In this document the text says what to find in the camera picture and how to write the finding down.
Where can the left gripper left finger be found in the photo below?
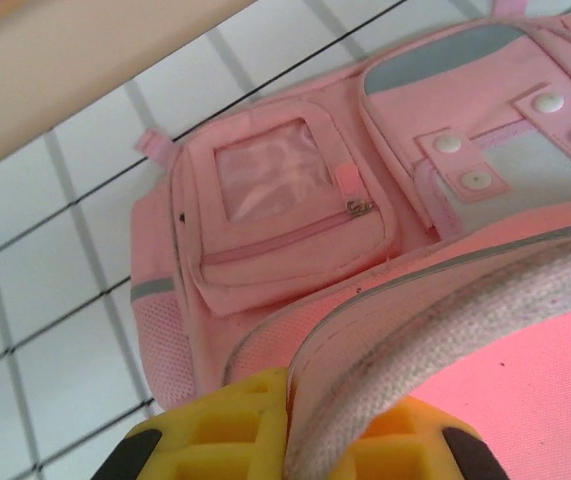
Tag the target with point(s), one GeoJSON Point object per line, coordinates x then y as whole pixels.
{"type": "Point", "coordinates": [225, 435]}

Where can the pink backpack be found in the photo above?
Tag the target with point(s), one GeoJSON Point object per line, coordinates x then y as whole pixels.
{"type": "Point", "coordinates": [290, 225]}

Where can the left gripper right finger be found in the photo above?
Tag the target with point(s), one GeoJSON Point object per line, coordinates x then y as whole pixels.
{"type": "Point", "coordinates": [415, 450]}

